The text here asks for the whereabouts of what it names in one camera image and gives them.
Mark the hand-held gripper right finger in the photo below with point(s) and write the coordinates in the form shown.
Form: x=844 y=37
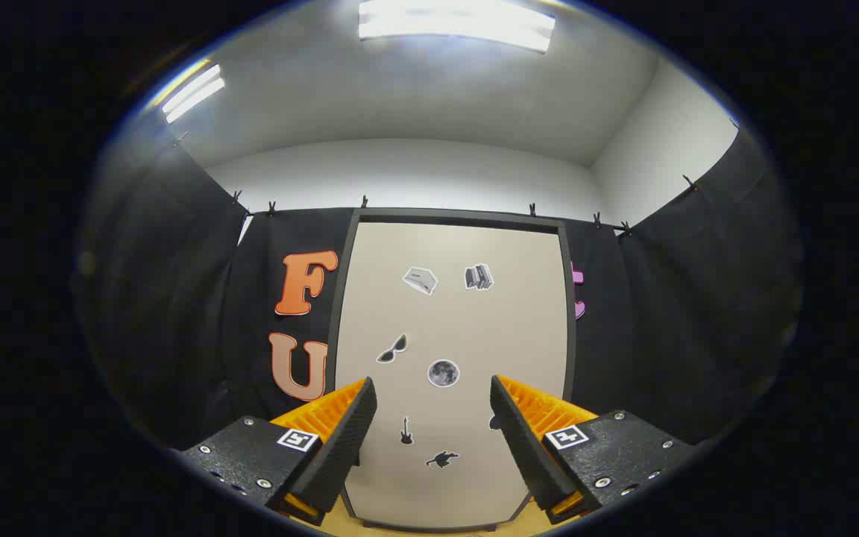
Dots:
x=523 y=447

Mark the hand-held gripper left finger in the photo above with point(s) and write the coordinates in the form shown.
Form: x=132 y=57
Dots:
x=347 y=447

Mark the beige shoe cabinet door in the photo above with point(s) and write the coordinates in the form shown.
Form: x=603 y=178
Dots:
x=459 y=328

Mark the grey shoe cabinet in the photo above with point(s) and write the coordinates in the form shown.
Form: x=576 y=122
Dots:
x=459 y=216

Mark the black backdrop cloth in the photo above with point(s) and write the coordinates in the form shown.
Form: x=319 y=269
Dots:
x=668 y=313

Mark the row of black cloth clips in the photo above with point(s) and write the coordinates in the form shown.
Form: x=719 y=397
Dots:
x=532 y=210

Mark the small ceiling light panel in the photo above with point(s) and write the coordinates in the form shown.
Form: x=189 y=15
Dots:
x=192 y=93

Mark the large ceiling light panel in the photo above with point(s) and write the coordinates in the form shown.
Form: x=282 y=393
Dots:
x=459 y=22

